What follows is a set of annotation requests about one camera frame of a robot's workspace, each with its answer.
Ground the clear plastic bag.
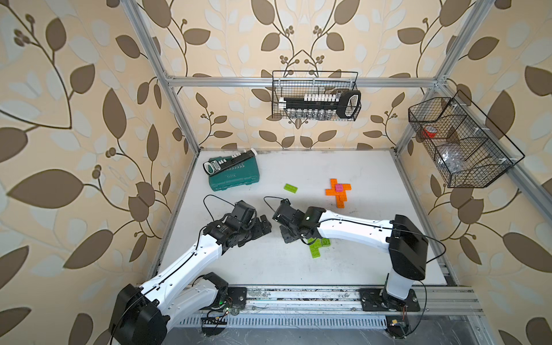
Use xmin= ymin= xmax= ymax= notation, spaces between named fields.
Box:
xmin=436 ymin=143 xmax=469 ymax=175

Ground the black wire basket right wall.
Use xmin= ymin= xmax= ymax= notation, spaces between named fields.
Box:
xmin=408 ymin=90 xmax=526 ymax=188

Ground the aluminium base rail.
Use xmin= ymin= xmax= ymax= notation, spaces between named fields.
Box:
xmin=126 ymin=283 xmax=484 ymax=331

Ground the black wire basket back wall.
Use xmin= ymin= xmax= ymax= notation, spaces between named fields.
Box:
xmin=271 ymin=70 xmax=362 ymax=122

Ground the green tool case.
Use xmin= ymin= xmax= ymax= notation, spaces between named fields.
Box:
xmin=208 ymin=158 xmax=260 ymax=191

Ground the black bit holder on case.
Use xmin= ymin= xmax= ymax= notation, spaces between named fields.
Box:
xmin=203 ymin=149 xmax=257 ymax=176

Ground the black socket set in basket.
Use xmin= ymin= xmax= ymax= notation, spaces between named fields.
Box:
xmin=276 ymin=90 xmax=362 ymax=121

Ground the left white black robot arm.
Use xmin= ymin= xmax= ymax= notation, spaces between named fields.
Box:
xmin=109 ymin=201 xmax=272 ymax=344

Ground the black wire basket wall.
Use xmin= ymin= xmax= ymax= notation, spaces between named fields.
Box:
xmin=408 ymin=90 xmax=526 ymax=188
xmin=271 ymin=70 xmax=362 ymax=122

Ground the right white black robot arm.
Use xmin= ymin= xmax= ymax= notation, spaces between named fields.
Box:
xmin=273 ymin=199 xmax=440 ymax=311

